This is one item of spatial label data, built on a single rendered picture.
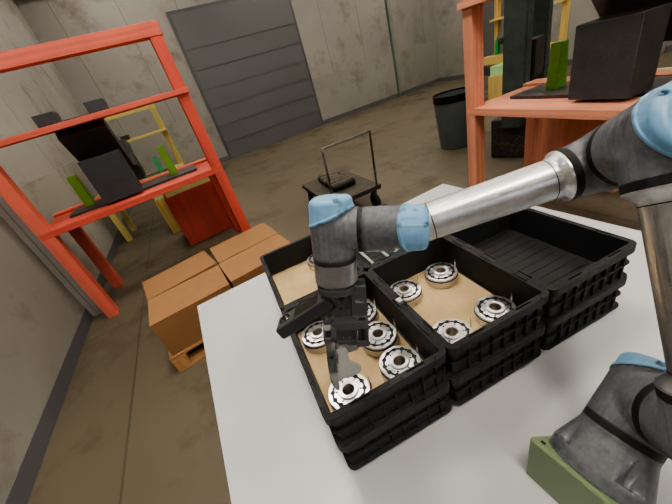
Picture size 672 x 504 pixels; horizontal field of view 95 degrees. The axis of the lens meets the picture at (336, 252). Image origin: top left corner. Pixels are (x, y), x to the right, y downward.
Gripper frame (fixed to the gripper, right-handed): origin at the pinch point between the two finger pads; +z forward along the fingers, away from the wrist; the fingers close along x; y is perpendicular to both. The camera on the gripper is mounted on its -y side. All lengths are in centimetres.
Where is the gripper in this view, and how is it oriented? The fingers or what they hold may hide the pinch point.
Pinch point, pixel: (334, 373)
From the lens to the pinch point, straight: 66.5
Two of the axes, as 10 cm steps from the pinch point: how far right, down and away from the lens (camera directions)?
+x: 0.3, -3.3, 9.4
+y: 10.0, -0.7, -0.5
